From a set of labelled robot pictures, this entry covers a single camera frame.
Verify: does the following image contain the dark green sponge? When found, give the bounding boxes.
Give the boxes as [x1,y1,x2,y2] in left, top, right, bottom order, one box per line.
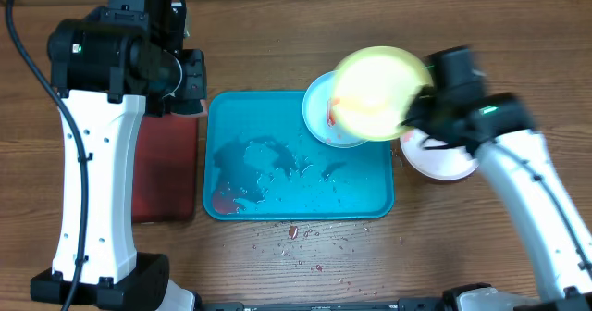
[170,99,208,118]

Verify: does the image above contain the white plate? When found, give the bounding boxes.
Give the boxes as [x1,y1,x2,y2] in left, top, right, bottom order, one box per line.
[400,129,478,181]

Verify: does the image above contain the yellow-green plate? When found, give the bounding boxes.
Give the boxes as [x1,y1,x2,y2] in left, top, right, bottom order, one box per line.
[328,46,434,142]

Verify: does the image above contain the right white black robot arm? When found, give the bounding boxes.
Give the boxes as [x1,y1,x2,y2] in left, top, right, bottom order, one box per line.
[402,46,591,310]

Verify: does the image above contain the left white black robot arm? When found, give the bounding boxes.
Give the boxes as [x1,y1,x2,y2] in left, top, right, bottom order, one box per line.
[30,0,205,310]

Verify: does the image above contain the black tray with red water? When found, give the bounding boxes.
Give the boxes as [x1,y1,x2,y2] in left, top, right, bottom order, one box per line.
[132,115,199,223]

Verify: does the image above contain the teal plastic serving tray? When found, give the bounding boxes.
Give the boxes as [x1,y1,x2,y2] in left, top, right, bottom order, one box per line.
[203,91,395,220]

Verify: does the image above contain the light blue plate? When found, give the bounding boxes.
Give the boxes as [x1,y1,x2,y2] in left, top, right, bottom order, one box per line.
[302,71,365,148]

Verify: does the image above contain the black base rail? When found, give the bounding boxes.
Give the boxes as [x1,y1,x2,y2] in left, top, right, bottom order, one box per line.
[193,295,528,311]

